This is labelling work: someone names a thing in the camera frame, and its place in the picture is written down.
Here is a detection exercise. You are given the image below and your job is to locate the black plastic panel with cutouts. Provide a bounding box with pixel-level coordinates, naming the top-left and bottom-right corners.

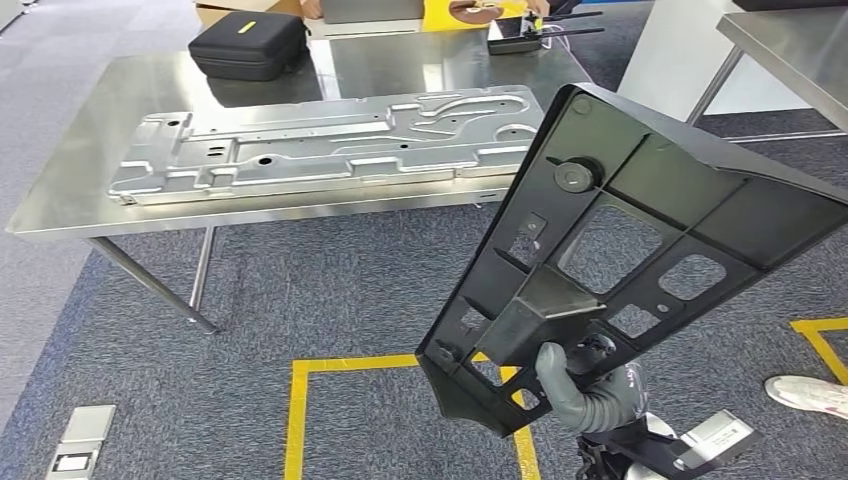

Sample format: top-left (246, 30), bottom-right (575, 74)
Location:
top-left (415, 82), bottom-right (848, 439)

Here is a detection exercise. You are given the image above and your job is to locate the open silver floor socket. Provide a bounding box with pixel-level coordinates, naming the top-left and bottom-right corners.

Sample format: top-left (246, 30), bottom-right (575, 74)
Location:
top-left (44, 404), bottom-right (117, 480)

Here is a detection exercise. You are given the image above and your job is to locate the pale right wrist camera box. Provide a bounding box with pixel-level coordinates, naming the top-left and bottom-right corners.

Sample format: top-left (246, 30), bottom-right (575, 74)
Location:
top-left (678, 409), bottom-right (762, 473)

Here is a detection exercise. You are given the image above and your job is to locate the stainless steel workbench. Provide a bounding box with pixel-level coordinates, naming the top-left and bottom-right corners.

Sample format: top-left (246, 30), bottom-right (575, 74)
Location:
top-left (5, 27), bottom-right (594, 336)

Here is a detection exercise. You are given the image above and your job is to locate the person's foot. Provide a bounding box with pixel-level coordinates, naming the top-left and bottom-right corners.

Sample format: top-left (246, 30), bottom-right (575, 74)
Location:
top-left (763, 374), bottom-right (848, 423)

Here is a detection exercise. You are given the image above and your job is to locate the white partition board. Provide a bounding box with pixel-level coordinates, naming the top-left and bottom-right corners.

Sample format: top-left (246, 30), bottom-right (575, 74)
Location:
top-left (616, 0), bottom-right (813, 124)

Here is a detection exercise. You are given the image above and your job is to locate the black remote controller with antennas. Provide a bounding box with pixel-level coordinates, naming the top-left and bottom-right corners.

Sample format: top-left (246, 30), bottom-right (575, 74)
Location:
top-left (486, 7), bottom-right (605, 56)

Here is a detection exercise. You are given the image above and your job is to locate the yellow floor tape square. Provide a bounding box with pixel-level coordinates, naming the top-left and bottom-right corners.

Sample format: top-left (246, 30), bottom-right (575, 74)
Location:
top-left (283, 352), bottom-right (543, 480)

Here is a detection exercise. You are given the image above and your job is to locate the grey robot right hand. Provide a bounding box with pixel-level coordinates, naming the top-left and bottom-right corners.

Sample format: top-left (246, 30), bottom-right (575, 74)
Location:
top-left (533, 334), bottom-right (655, 435)

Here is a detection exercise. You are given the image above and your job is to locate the yellow sheet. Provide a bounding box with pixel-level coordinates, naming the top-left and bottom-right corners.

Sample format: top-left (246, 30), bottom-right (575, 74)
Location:
top-left (421, 0), bottom-right (531, 33)

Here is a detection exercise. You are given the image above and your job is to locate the brown round disc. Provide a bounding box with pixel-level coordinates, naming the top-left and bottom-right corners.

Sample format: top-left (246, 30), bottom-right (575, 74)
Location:
top-left (448, 0), bottom-right (505, 26)

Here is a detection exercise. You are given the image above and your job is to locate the brown cardboard box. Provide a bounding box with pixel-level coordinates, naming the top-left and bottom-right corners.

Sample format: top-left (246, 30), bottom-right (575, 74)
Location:
top-left (193, 0), bottom-right (306, 29)

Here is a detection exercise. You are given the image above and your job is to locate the grey laptop with yellow label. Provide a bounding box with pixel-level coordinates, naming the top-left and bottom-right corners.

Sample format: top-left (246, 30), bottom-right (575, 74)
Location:
top-left (321, 0), bottom-right (425, 25)

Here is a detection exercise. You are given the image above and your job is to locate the stamped silver metal plate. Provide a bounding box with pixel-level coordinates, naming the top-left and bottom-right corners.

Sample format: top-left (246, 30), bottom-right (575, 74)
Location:
top-left (107, 84), bottom-right (546, 207)

